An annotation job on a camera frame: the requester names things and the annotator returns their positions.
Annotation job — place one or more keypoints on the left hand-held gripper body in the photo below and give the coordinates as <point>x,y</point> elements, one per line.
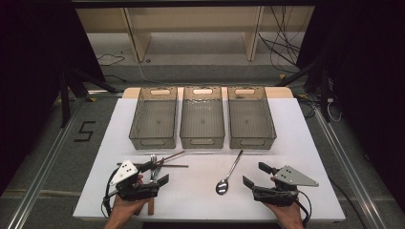
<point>130,191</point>

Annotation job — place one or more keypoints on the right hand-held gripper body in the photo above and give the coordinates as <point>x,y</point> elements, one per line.
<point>277,195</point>

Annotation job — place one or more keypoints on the shiny metal spoon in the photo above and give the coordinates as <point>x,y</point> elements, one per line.
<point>222,187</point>

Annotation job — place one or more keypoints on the translucent grey plastic bin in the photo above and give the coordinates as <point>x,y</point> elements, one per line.
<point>202,120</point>
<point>154,120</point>
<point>251,120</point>

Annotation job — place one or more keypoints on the person's left hand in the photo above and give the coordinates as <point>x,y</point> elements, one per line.
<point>125,208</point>

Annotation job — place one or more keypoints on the person's right hand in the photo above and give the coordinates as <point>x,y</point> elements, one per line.
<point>286,213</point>

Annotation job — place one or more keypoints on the white table cover sheet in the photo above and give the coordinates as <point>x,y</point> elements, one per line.
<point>203,191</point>

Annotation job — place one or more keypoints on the black tripod stand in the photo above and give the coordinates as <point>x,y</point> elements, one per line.
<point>324,95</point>
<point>65,101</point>

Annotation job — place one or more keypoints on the black curtain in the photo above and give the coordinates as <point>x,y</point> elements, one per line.
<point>31,79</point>
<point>366,79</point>

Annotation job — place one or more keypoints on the aluminium floor rail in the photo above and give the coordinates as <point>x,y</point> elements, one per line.
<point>41,178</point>
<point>347,165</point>

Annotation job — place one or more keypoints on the light wooden desk frame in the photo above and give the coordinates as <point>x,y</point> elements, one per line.
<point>191,19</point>

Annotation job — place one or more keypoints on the black metal frame bar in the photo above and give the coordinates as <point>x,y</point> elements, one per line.
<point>191,3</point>

